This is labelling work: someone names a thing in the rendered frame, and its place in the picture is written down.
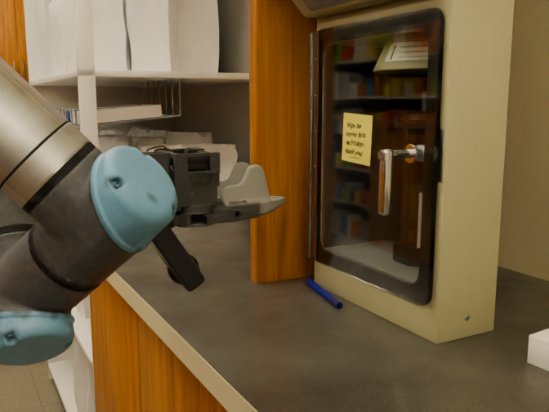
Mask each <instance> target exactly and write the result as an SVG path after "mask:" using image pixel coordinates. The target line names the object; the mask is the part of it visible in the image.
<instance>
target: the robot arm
mask: <svg viewBox="0 0 549 412"><path fill-rule="evenodd" d="M160 147H164V148H160ZM155 148H159V149H155ZM152 149H155V150H154V152H148V151H149V150H152ZM220 173H221V172H220V152H207V151H205V150H204V149H203V148H198V147H187V148H170V149H168V148H166V146H155V147H151V148H149V149H148V150H147V151H146V152H141V151H140V150H139V149H137V148H134V147H131V146H116V147H114V148H112V149H110V150H108V151H106V152H104V153H102V152H101V151H100V150H99V149H98V148H97V147H95V146H94V145H93V144H92V143H91V142H90V141H89V140H88V139H87V138H86V137H85V136H84V135H83V134H82V133H81V132H80V131H79V130H78V129H77V128H76V127H75V126H74V125H73V124H72V123H71V122H70V121H69V120H68V119H67V118H66V117H65V116H63V115H62V114H61V113H60V112H59V111H58V110H57V109H56V108H55V107H54V106H53V105H52V104H50V103H49V102H48V101H47V100H46V99H45V98H44V97H43V96H42V95H41V94H40V93H39V92H37V91H36V90H35V89H34V88H33V87H32V86H31V85H30V84H29V83H28V82H27V81H26V80H24V79H23V78H22V77H21V76H20V75H19V74H18V73H17V72H16V71H15V70H14V69H13V68H12V67H10V66H9V64H8V63H6V62H5V61H4V59H3V58H1V57H0V364H1V365H18V366H21V365H33V364H37V363H40V362H44V361H48V360H50V359H52V358H54V357H56V356H58V355H60V354H61V353H63V352H65V351H66V350H67V349H68V348H69V347H70V346H71V344H72V342H73V340H74V322H75V319H74V317H73V316H72V314H71V311H72V309H73V308H74V307H75V306H77V305H78V304H79V303H80V302H81V301H82V300H83V299H84V298H85V297H87V296H88V295H89V294H90V293H91V292H93V291H94V290H95V289H96V288H97V287H99V286H100V285H101V283H102V282H103V281H104V280H106V279H107V278H108V277H109V276H110V275H112V274H113V273H114V272H115V271H116V270H117V269H119V268H120V267H121V266H122V265H123V264H124V263H125V262H127V261H128V260H129V259H130V258H131V257H133V256H134V255H135V254H136V253H139V252H141V251H143V250H144V249H146V248H147V247H148V245H149V244H150V243H151V245H152V246H153V247H154V249H155V251H156V252H157V253H158V255H159V256H160V257H161V258H162V260H163V261H164V263H165V264H166V266H167V273H168V276H169V277H170V279H171V280H172V281H173V282H175V283H177V284H181V285H182V286H183V287H184V288H185V289H186V290H187V291H189V292H191V291H193V290H195V289H196V288H197V287H199V286H200V285H201V284H202V283H203V282H204V281H205V278H204V276H203V274H202V273H201V271H200V269H199V263H198V261H197V259H196V258H195V257H194V256H193V255H191V254H189V253H187V252H186V250H185V248H184V247H183V245H182V244H181V242H180V241H179V240H178V239H177V237H176V235H175V234H174V232H173V231H172V228H173V227H174V226H178V227H204V226H212V225H214V224H215V223H227V222H240V221H244V220H248V219H252V218H255V217H259V216H262V215H266V214H267V213H271V212H273V211H274V210H276V209H277V208H278V207H279V206H281V205H282V204H284V203H285V197H283V196H270V194H269V191H268V187H267V183H266V177H265V174H264V170H263V168H262V167H261V166H260V165H257V164H253V165H249V164H248V163H246V162H238V163H236V164H235V165H234V167H233V169H232V171H231V173H230V176H229V178H228V179H227V180H225V181H220ZM219 196H220V197H219ZM217 197H219V198H217Z"/></svg>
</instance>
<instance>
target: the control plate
mask: <svg viewBox="0 0 549 412"><path fill-rule="evenodd" d="M302 1H303V2H304V3H305V4H306V5H307V7H308V8H309V9H310V11H313V10H317V9H320V8H324V7H330V6H333V5H337V4H340V3H344V2H349V1H353V0H302Z"/></svg>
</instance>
